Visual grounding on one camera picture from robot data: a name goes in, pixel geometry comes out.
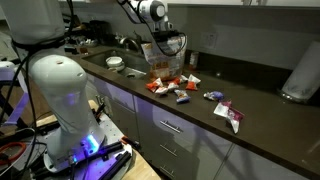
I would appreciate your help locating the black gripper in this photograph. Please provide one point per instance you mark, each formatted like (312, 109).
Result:
(160, 37)

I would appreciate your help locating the orange white snack pack bag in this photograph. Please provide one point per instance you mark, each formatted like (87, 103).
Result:
(165, 66)

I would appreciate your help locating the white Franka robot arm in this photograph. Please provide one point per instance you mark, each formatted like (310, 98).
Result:
(63, 100)

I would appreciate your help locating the chrome faucet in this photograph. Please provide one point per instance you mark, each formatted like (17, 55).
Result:
(128, 40)

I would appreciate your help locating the stainless steel sink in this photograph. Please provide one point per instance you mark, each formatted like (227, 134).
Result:
(133, 63)

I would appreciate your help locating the white ceramic bowl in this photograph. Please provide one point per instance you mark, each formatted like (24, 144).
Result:
(114, 61)

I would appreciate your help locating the white orange small packet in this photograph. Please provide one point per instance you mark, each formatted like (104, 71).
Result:
(161, 90)
(192, 85)

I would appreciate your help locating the black coffee maker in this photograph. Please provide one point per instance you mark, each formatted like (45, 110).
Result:
(99, 31)

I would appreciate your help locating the glass bowl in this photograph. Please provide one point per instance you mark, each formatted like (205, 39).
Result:
(87, 42)

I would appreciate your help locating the grey under-sink cabinet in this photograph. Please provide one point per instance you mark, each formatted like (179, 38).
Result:
(116, 100)

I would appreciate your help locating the grey perforated robot table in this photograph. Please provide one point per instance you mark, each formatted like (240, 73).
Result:
(111, 131)

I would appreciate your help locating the grey drawer cabinet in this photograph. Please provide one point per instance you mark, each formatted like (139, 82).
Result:
(200, 146)

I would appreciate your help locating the black clamp with orange tip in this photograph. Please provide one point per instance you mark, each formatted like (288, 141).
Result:
(106, 150)

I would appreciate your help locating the black bar clamp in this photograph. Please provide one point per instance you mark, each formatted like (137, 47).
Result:
(116, 165)

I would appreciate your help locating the white paper towel roll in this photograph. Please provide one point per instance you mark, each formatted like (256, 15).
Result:
(303, 76)

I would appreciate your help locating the grey lower cabinet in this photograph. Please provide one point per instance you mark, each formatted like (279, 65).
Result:
(253, 166)

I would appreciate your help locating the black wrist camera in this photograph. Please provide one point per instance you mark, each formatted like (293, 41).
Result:
(176, 34)

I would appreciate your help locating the grey wall switch plate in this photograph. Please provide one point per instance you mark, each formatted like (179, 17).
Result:
(210, 40)

